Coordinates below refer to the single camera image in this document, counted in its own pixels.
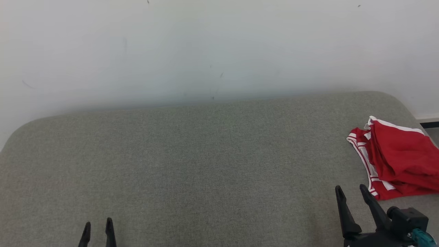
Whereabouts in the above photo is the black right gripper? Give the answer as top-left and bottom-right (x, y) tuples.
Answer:
(335, 184), (414, 247)

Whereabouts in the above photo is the wall baseboard strip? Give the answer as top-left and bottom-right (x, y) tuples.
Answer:
(415, 115), (439, 129)

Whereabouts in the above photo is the red and white jersey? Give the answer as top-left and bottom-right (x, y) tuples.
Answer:
(346, 116), (439, 201)

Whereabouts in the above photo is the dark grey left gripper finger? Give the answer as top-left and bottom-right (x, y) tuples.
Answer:
(105, 217), (117, 247)
(78, 222), (91, 247)

